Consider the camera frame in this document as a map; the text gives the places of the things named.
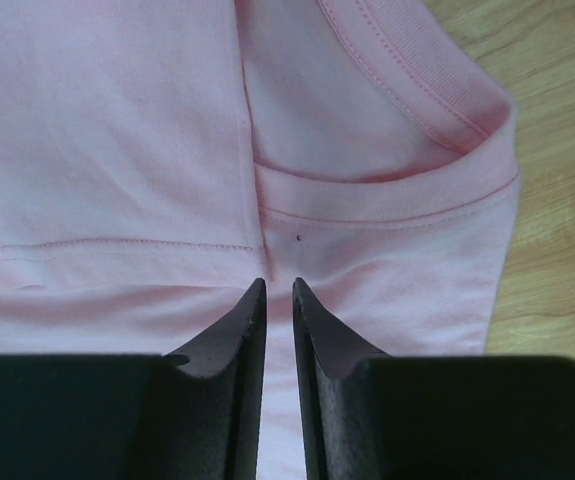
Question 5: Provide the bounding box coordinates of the pink t shirt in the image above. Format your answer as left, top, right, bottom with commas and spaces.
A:
0, 1, 520, 479

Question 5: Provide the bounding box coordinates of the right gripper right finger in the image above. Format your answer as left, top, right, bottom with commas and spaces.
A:
292, 279, 575, 479

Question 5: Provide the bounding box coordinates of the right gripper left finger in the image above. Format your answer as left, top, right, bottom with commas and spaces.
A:
0, 279, 267, 480

